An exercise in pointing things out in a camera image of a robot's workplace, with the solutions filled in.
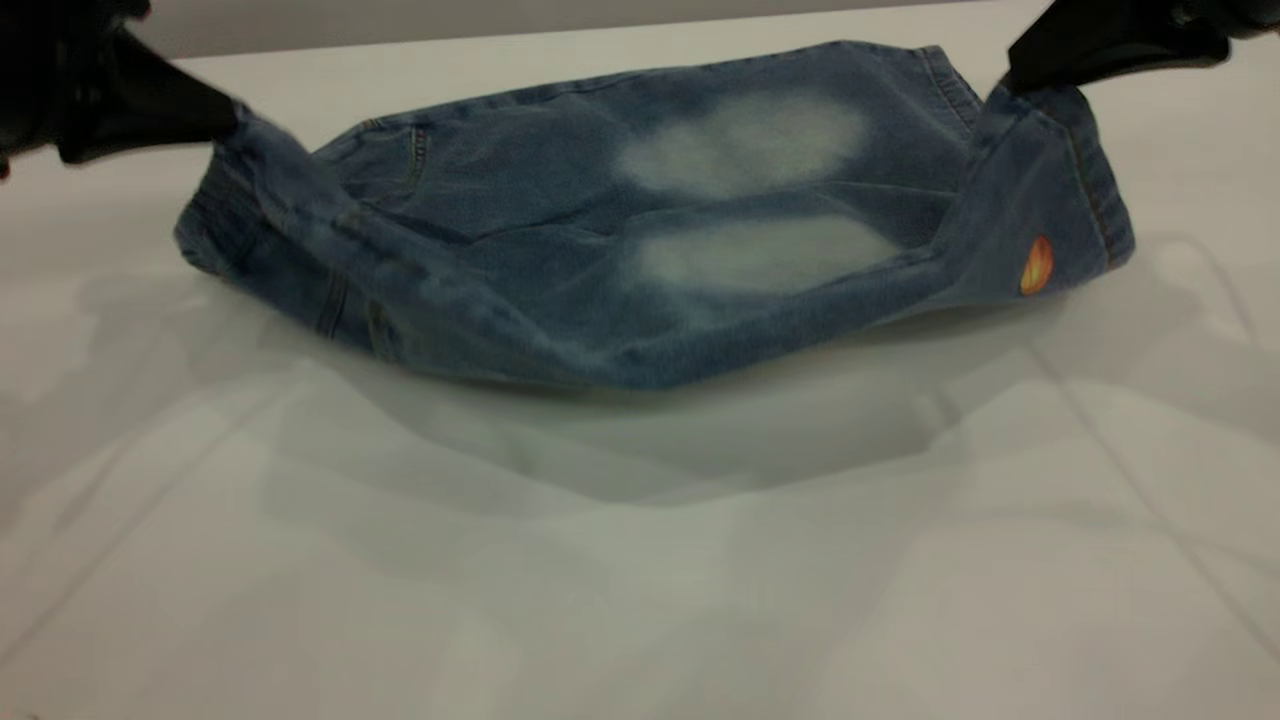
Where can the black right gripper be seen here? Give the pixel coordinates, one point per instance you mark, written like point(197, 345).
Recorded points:
point(1240, 15)

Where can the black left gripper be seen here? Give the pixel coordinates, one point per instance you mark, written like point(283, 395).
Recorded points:
point(45, 60)

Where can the blue denim shorts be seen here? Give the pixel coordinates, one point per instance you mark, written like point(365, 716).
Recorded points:
point(560, 300)

